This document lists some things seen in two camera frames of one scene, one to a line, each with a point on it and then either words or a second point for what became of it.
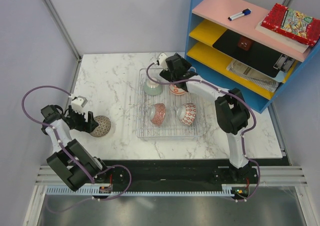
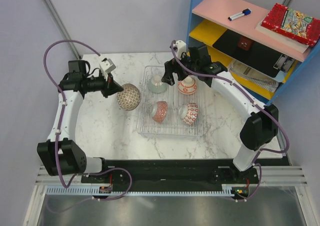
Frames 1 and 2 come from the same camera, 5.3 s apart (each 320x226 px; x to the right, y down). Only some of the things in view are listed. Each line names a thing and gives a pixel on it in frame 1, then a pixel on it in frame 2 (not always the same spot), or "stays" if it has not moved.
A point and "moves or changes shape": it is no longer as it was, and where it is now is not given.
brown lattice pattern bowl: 104,126 to 130,98
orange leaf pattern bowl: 176,90 moves or changes shape
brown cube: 244,43 stays
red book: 302,28 stays
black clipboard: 252,54 stays
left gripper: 90,125 to 110,87
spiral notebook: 266,81 stays
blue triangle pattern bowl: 186,113 stays
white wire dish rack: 160,114 stays
